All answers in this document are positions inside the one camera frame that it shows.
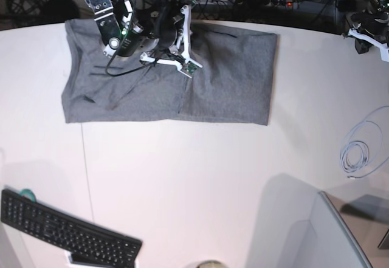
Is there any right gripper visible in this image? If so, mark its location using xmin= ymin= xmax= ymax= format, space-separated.
xmin=130 ymin=5 xmax=184 ymax=58

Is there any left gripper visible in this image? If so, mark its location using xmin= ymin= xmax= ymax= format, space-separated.
xmin=352 ymin=12 xmax=388 ymax=55

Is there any grey t-shirt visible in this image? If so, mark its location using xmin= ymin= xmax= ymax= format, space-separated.
xmin=61 ymin=19 xmax=278 ymax=125

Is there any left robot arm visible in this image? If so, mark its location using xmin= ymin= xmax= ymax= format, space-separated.
xmin=335 ymin=0 xmax=388 ymax=62

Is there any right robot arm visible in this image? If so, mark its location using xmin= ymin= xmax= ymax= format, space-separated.
xmin=84 ymin=0 xmax=201 ymax=77

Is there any green tape roll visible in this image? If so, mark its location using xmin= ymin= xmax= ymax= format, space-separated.
xmin=19 ymin=188 xmax=36 ymax=202

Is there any black computer keyboard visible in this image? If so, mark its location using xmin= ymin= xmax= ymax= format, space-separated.
xmin=1 ymin=189 xmax=142 ymax=267

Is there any round tan object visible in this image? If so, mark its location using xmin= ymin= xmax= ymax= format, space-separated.
xmin=196 ymin=259 xmax=227 ymax=268

